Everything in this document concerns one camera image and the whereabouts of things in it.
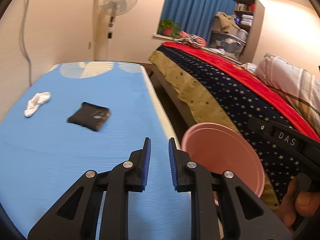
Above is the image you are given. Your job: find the pink plastic trash bin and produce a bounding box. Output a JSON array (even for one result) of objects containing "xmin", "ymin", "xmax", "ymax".
[{"xmin": 181, "ymin": 122, "xmax": 265, "ymax": 197}]

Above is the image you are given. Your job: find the person's right hand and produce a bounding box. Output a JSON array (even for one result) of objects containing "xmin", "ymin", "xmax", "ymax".
[{"xmin": 276, "ymin": 177, "xmax": 319, "ymax": 231}]

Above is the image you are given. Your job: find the striped plaid pillow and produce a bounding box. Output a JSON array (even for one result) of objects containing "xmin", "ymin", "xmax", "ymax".
[{"xmin": 255, "ymin": 54, "xmax": 319, "ymax": 133}]

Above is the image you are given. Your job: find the black folded pouch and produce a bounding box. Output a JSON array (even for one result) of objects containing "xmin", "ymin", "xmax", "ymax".
[{"xmin": 67, "ymin": 102, "xmax": 111, "ymax": 132}]

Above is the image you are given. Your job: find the blue bird-print mattress cover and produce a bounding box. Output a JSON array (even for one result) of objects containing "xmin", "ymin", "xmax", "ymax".
[{"xmin": 1, "ymin": 62, "xmax": 191, "ymax": 239}]

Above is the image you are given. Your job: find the bed with starry blanket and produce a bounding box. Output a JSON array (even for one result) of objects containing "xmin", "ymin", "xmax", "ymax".
[{"xmin": 149, "ymin": 42, "xmax": 319, "ymax": 211}]

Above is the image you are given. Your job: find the red bed blanket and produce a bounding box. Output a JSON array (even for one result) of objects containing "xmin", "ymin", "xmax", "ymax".
[{"xmin": 157, "ymin": 42, "xmax": 319, "ymax": 141}]

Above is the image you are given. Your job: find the white sock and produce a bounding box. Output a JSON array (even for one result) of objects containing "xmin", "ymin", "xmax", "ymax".
[{"xmin": 24, "ymin": 92, "xmax": 51, "ymax": 118}]

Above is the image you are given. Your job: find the clear plastic storage box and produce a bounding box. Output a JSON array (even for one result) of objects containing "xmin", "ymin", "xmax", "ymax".
[{"xmin": 210, "ymin": 31, "xmax": 246, "ymax": 60}]

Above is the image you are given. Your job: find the pink cloth on sill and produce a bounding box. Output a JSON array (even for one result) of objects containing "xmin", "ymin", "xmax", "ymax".
[{"xmin": 177, "ymin": 31, "xmax": 206, "ymax": 48}]

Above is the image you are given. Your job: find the zebra striped cloth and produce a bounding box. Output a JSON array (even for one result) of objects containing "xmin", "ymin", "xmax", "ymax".
[{"xmin": 177, "ymin": 34, "xmax": 206, "ymax": 48}]

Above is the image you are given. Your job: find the potted green plant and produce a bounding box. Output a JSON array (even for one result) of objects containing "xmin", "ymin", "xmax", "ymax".
[{"xmin": 158, "ymin": 19, "xmax": 180, "ymax": 38}]

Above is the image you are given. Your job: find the wooden bookshelf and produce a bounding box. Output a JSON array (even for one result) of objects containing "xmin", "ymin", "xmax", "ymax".
[{"xmin": 234, "ymin": 0, "xmax": 265, "ymax": 63}]

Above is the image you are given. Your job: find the beige jacket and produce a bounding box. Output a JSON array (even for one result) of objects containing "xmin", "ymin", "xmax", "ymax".
[{"xmin": 212, "ymin": 11, "xmax": 240, "ymax": 36}]

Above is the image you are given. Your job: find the blue window curtain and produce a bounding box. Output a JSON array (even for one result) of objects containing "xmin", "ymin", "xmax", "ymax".
[{"xmin": 160, "ymin": 0, "xmax": 236, "ymax": 42}]

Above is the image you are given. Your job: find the white standing fan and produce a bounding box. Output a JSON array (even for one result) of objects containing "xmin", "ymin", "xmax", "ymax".
[{"xmin": 91, "ymin": 0, "xmax": 138, "ymax": 61}]

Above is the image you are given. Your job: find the grey wall cable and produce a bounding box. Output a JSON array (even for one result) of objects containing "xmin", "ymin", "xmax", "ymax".
[{"xmin": 19, "ymin": 0, "xmax": 37, "ymax": 87}]

